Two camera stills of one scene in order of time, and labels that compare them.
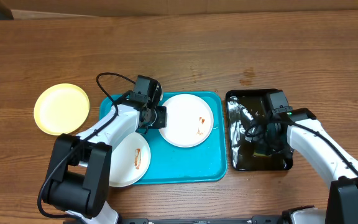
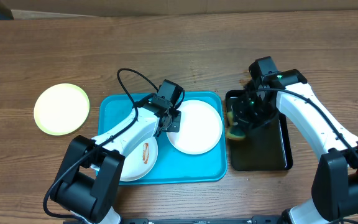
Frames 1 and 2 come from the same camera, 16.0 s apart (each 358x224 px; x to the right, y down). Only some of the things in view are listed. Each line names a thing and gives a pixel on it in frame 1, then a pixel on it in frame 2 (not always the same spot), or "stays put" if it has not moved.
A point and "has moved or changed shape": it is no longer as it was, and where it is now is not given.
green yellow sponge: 259,154 → 229,134
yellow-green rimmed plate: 61,109 stays put
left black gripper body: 159,119 → 175,125
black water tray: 242,105 stays put
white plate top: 189,121 has moved or changed shape
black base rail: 255,219 stays put
